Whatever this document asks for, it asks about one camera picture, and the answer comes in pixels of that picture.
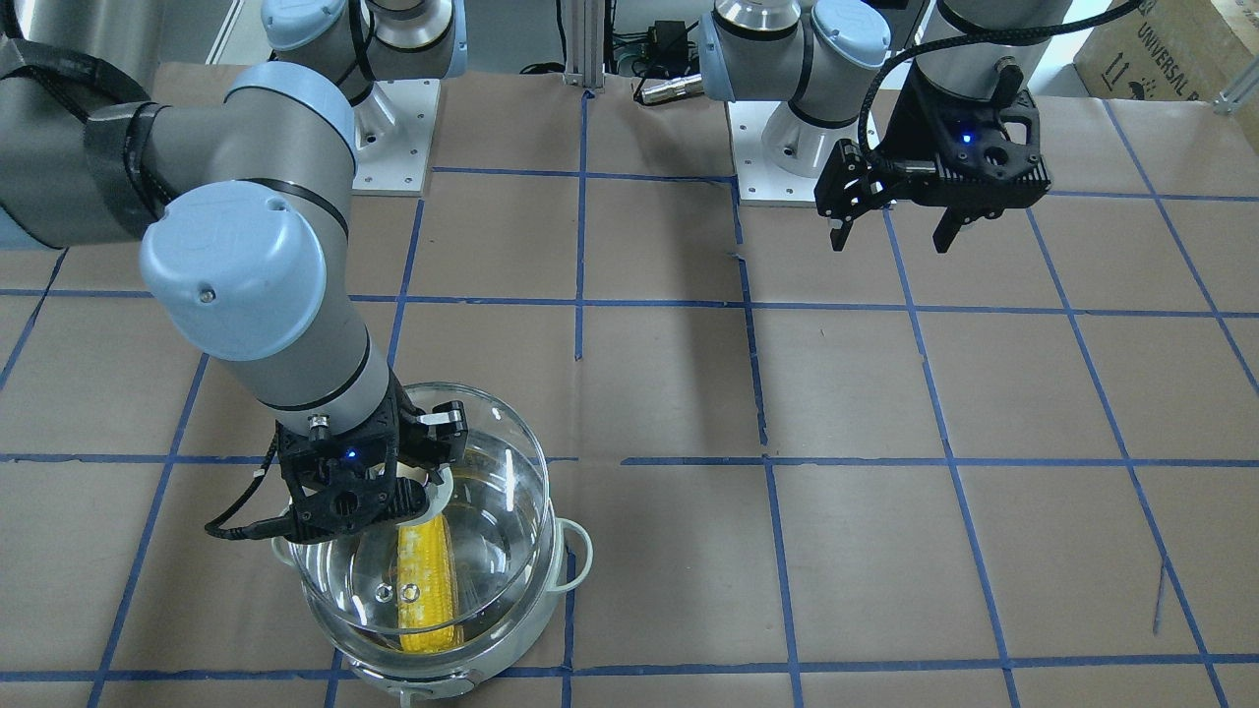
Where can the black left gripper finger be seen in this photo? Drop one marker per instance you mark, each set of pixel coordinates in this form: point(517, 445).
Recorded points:
point(841, 225)
point(951, 223)

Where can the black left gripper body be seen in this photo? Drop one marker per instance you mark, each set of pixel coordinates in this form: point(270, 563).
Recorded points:
point(911, 120)

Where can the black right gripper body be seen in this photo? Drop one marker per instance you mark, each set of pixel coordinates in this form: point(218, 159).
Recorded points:
point(440, 421)

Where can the yellow corn cob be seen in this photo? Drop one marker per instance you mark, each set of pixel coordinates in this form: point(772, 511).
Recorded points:
point(427, 603)

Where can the glass pot lid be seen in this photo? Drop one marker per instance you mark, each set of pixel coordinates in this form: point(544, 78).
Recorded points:
point(457, 570)

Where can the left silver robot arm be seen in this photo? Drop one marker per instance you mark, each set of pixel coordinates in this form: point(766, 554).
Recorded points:
point(826, 59)

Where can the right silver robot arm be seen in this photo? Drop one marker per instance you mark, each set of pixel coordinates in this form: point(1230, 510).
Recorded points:
point(240, 212)

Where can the pale green cooking pot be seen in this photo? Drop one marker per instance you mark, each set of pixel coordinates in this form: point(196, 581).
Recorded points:
point(412, 678)

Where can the brown paper table cover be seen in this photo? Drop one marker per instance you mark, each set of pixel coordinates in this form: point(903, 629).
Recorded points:
point(1020, 473)

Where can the cardboard box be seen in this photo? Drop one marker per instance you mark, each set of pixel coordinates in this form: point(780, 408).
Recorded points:
point(1170, 50)

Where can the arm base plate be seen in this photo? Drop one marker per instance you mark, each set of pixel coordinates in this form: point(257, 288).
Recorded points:
point(394, 135)
point(778, 157)

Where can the aluminium frame post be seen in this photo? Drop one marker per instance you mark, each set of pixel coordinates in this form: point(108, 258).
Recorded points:
point(587, 43)

